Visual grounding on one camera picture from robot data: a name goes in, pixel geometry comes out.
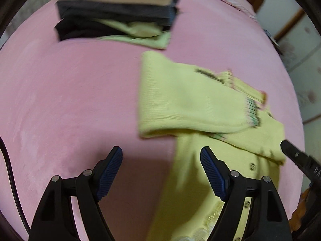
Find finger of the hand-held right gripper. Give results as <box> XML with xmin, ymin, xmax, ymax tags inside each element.
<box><xmin>280</xmin><ymin>140</ymin><xmax>321</xmax><ymax>184</ymax></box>

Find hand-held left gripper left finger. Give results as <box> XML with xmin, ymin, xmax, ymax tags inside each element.
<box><xmin>28</xmin><ymin>146</ymin><xmax>123</xmax><ymax>241</ymax></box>

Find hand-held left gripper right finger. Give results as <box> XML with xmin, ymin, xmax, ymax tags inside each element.
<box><xmin>200</xmin><ymin>146</ymin><xmax>293</xmax><ymax>241</ymax></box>

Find yellow knit cardigan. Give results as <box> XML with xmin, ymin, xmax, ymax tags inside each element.
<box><xmin>138</xmin><ymin>51</ymin><xmax>287</xmax><ymax>241</ymax></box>

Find pink bed sheet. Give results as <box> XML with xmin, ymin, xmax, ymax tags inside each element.
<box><xmin>0</xmin><ymin>0</ymin><xmax>306</xmax><ymax>241</ymax></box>

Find folded light green garment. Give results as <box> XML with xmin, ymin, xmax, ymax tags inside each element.
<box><xmin>98</xmin><ymin>19</ymin><xmax>171</xmax><ymax>50</ymax></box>

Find folded black garment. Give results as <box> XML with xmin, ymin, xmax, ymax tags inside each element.
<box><xmin>54</xmin><ymin>19</ymin><xmax>126</xmax><ymax>41</ymax></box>

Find folded dark grey garment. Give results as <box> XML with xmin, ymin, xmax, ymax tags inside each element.
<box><xmin>56</xmin><ymin>0</ymin><xmax>181</xmax><ymax>28</ymax></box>

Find black cable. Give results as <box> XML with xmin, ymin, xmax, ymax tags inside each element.
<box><xmin>0</xmin><ymin>136</ymin><xmax>31</xmax><ymax>234</ymax></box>

